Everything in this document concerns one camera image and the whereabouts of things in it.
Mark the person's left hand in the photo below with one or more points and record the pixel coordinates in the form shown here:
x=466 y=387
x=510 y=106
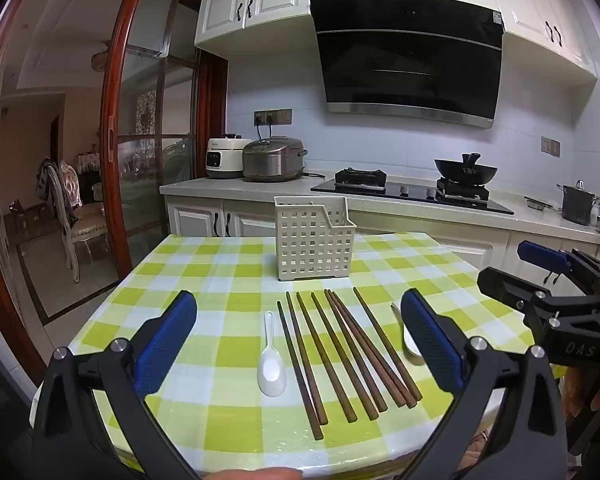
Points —
x=260 y=475

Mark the ceiling lamp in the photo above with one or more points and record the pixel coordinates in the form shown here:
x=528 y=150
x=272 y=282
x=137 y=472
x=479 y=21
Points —
x=101 y=60

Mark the person's right hand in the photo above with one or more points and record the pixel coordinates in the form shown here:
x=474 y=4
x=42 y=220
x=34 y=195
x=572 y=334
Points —
x=597 y=395

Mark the white rice cooker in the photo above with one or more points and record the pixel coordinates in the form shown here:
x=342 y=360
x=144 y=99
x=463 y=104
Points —
x=222 y=157

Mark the stone kitchen counter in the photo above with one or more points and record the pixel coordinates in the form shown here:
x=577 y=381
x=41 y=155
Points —
x=240 y=187

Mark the white carved dining chair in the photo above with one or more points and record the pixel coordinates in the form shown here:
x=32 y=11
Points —
x=82 y=210

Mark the dark jacket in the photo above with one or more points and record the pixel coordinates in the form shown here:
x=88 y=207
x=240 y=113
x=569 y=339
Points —
x=46 y=180

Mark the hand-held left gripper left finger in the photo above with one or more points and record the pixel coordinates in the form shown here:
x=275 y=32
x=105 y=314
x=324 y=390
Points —
x=165 y=340

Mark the black glass gas cooktop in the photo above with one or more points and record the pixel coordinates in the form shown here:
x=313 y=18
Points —
x=410 y=197

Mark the beige perforated plastic basket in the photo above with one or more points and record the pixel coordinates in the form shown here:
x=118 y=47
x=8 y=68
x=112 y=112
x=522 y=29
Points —
x=312 y=240

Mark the small grey wall socket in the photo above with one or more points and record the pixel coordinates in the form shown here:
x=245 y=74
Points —
x=550 y=146

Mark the grey double wall socket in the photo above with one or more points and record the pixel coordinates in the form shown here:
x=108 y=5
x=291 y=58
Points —
x=280 y=117

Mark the white lower kitchen cabinet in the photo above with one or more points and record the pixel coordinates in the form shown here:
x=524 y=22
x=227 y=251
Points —
x=200 y=217

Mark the steel stock pot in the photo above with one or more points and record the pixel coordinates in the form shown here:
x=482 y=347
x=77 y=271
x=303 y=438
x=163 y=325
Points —
x=577 y=205

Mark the glass sliding door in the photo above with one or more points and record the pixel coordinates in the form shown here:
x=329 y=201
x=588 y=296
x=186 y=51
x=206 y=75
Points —
x=145 y=110

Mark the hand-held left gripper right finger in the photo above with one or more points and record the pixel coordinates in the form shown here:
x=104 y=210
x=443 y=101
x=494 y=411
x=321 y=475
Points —
x=430 y=340

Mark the brown wooden chopstick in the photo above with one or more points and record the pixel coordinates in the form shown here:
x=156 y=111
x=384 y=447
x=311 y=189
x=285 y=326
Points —
x=306 y=357
x=387 y=343
x=355 y=350
x=298 y=370
x=343 y=355
x=367 y=350
x=374 y=350
x=323 y=353

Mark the white ceramic spoon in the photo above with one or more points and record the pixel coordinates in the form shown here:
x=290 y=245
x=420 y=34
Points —
x=272 y=375
x=411 y=346

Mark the white kitchen cabinet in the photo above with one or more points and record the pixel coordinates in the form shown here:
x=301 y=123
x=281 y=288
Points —
x=200 y=217
x=240 y=5
x=545 y=15

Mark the silver rice cooker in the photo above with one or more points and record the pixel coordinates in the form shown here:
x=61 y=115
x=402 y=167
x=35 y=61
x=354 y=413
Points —
x=272 y=160

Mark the black wok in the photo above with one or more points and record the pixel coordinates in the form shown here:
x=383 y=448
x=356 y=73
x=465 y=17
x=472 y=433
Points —
x=465 y=170

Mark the black burner grate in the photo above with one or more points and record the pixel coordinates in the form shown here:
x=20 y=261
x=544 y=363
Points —
x=360 y=178
x=462 y=191

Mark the black range hood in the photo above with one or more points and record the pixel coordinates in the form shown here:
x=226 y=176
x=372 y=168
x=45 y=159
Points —
x=410 y=60

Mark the white upper kitchen cabinet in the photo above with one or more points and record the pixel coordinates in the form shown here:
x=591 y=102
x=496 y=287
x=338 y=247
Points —
x=545 y=15
x=240 y=5

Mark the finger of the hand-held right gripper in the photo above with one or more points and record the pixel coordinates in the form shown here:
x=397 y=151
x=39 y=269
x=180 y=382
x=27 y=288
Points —
x=542 y=256
x=510 y=287

